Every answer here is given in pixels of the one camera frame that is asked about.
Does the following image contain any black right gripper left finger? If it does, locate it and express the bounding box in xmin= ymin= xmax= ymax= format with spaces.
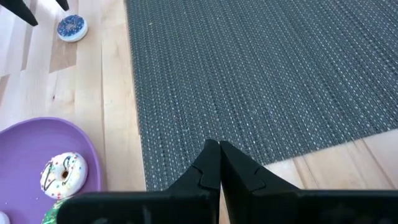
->
xmin=57 ymin=139 xmax=221 ymax=224

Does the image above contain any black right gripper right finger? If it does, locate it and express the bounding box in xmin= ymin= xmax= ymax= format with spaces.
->
xmin=220 ymin=141 xmax=398 ymax=224

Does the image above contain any small dark blue donut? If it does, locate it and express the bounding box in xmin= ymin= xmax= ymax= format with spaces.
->
xmin=56 ymin=14 xmax=89 ymax=43

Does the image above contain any small white sprinkled donut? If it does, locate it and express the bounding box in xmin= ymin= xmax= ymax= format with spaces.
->
xmin=39 ymin=151 xmax=89 ymax=200

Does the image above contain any small green donut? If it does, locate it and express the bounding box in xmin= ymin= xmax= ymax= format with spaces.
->
xmin=41 ymin=197 xmax=71 ymax=224

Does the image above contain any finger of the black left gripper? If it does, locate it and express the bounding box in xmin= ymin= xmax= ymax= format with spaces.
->
xmin=0 ymin=0 xmax=39 ymax=27
xmin=55 ymin=0 xmax=70 ymax=12

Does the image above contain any purple round plate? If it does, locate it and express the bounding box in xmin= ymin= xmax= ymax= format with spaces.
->
xmin=0 ymin=116 xmax=102 ymax=224

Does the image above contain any dark grey woven placemat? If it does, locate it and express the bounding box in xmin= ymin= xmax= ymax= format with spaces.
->
xmin=124 ymin=0 xmax=398 ymax=192

